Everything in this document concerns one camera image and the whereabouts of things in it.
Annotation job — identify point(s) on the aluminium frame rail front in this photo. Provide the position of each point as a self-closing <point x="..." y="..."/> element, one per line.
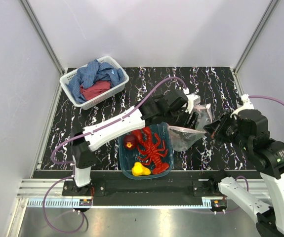
<point x="37" y="188"/>

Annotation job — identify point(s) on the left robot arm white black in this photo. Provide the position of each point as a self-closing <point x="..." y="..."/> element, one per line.
<point x="175" y="108"/>

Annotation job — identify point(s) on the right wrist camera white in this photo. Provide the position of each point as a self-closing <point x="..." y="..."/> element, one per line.
<point x="245" y="104"/>

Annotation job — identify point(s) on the blue patterned cloth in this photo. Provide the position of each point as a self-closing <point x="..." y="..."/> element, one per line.
<point x="94" y="71"/>

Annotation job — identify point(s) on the white plastic basket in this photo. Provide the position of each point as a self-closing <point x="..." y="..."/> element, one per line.
<point x="64" y="80"/>

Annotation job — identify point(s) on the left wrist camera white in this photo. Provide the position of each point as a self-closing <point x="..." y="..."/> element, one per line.
<point x="193" y="100"/>

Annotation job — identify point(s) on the red cloth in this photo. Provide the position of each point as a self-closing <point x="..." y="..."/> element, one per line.
<point x="98" y="88"/>

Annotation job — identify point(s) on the red fake lobster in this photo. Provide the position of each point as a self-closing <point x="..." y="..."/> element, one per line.
<point x="152" y="148"/>

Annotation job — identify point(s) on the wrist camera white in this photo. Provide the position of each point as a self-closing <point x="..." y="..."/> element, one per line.
<point x="245" y="104"/>
<point x="193" y="100"/>

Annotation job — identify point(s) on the blue plastic container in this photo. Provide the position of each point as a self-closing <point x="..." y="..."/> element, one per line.
<point x="128" y="158"/>

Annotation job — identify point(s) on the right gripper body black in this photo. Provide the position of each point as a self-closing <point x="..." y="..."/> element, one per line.
<point x="225" y="130"/>

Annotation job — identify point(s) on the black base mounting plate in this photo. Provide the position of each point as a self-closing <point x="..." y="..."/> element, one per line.
<point x="102" y="187"/>

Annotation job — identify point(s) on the clear zip top bag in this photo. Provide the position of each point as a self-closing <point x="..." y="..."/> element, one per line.
<point x="183" y="138"/>

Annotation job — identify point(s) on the yellow fake fruit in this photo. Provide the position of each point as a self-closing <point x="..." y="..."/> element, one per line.
<point x="139" y="169"/>

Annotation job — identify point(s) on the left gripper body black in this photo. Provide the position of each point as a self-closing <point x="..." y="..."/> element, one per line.
<point x="181" y="118"/>

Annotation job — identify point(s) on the red fake apple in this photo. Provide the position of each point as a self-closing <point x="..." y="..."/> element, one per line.
<point x="130" y="142"/>

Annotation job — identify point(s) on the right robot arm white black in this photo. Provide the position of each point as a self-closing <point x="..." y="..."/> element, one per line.
<point x="248" y="129"/>

